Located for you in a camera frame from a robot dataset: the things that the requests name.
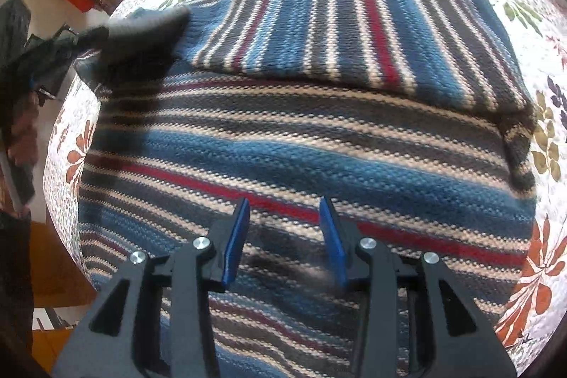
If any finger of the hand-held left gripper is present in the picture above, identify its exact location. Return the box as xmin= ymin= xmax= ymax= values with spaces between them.
xmin=94 ymin=5 xmax=192 ymax=90

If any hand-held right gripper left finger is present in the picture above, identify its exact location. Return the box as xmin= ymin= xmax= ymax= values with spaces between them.
xmin=52 ymin=197 xmax=251 ymax=378

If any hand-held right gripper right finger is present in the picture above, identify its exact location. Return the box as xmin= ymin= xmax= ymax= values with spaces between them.
xmin=319 ymin=196 xmax=518 ymax=378

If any striped knit sweater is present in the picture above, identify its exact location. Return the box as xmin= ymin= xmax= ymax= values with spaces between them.
xmin=73 ymin=0 xmax=539 ymax=378

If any person's left forearm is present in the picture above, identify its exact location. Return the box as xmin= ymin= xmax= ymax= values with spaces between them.
xmin=0 ymin=207 xmax=36 ymax=356

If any person's left hand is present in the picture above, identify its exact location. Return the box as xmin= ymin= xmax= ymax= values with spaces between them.
xmin=8 ymin=92 xmax=41 ymax=168

